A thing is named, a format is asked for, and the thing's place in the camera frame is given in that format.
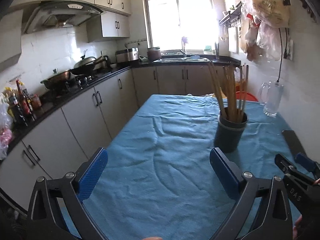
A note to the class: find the brown clay pot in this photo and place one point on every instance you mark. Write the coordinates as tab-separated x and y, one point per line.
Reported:
154	53

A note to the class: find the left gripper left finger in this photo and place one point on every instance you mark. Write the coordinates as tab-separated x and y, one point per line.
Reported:
88	174

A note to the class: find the steel pot with lid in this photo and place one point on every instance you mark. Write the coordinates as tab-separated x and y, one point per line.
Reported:
56	79

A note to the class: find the dark green utensil holder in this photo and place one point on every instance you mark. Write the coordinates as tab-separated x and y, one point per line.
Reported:
228	134

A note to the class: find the lower kitchen cabinets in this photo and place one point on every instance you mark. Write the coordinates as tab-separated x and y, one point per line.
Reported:
68	133

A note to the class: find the silver rice cooker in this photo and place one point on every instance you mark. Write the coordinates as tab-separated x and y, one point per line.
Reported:
127	55

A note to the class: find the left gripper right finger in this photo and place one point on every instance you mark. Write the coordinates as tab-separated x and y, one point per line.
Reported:
228	173

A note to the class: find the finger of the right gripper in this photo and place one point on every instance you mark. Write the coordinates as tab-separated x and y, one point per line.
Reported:
289	170
310	165

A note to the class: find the sauce bottles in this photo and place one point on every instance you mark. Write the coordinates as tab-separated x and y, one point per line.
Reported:
22	105

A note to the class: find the person's left hand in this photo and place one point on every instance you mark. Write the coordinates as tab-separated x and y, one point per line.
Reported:
153	238

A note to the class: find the black wok on stove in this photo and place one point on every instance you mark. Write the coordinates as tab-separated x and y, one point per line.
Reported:
86	64

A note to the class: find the hanging plastic bags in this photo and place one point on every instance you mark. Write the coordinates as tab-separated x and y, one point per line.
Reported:
263	21

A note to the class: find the dark phone with case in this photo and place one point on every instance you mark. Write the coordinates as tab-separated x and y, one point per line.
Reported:
293	142

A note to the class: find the clear glass mug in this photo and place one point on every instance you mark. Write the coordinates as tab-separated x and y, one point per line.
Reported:
269	96

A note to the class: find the red plastic basin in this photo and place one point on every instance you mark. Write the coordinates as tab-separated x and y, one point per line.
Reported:
248	96

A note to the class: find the blue table cloth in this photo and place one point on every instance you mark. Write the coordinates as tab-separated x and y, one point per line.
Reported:
158	180

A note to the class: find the person's right hand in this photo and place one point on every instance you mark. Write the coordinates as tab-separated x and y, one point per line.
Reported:
296	227

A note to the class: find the range hood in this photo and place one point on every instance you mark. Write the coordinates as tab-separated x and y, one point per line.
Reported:
60	14

